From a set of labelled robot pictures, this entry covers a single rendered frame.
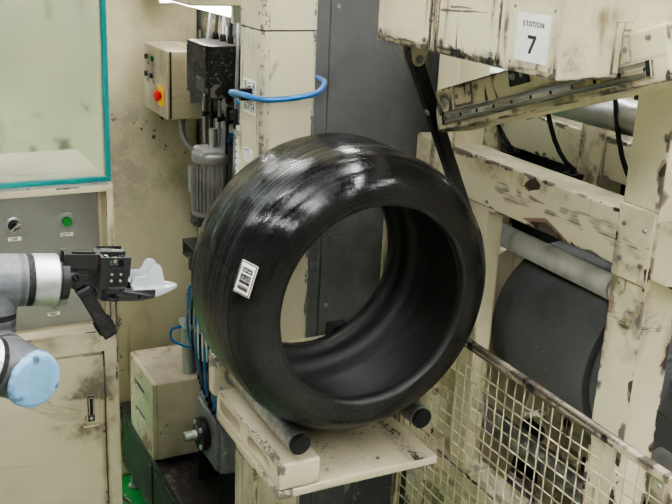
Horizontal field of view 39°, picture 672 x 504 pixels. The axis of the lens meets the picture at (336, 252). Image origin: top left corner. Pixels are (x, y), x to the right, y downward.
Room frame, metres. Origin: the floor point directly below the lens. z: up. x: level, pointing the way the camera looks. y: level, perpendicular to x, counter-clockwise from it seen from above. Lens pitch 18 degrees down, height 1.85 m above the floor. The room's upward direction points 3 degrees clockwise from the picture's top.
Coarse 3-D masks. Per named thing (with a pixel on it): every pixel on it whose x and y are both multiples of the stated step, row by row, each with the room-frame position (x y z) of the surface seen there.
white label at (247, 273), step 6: (246, 264) 1.60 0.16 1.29; (252, 264) 1.60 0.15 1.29; (240, 270) 1.61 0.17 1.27; (246, 270) 1.60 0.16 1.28; (252, 270) 1.59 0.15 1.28; (240, 276) 1.60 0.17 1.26; (246, 276) 1.59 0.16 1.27; (252, 276) 1.59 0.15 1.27; (240, 282) 1.60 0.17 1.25; (246, 282) 1.59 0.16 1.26; (252, 282) 1.58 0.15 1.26; (234, 288) 1.60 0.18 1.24; (240, 288) 1.59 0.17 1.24; (246, 288) 1.59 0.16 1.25; (246, 294) 1.58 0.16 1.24
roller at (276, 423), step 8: (232, 376) 1.92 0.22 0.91; (240, 392) 1.88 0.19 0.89; (248, 400) 1.83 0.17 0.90; (256, 408) 1.79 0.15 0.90; (264, 408) 1.77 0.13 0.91; (264, 416) 1.75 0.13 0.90; (272, 416) 1.73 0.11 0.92; (272, 424) 1.72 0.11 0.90; (280, 424) 1.70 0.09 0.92; (288, 424) 1.69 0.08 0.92; (296, 424) 1.70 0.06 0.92; (280, 432) 1.68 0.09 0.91; (288, 432) 1.67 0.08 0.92; (296, 432) 1.66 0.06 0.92; (304, 432) 1.67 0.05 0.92; (288, 440) 1.65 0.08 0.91; (296, 440) 1.64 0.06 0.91; (304, 440) 1.65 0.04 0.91; (288, 448) 1.65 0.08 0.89; (296, 448) 1.64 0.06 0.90; (304, 448) 1.65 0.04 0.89
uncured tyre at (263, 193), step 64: (256, 192) 1.71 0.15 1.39; (320, 192) 1.66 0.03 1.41; (384, 192) 1.70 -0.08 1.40; (448, 192) 1.79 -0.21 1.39; (256, 256) 1.61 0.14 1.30; (448, 256) 1.97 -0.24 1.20; (256, 320) 1.59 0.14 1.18; (384, 320) 2.02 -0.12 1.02; (448, 320) 1.91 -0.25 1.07; (256, 384) 1.62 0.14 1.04; (320, 384) 1.90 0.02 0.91; (384, 384) 1.87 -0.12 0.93
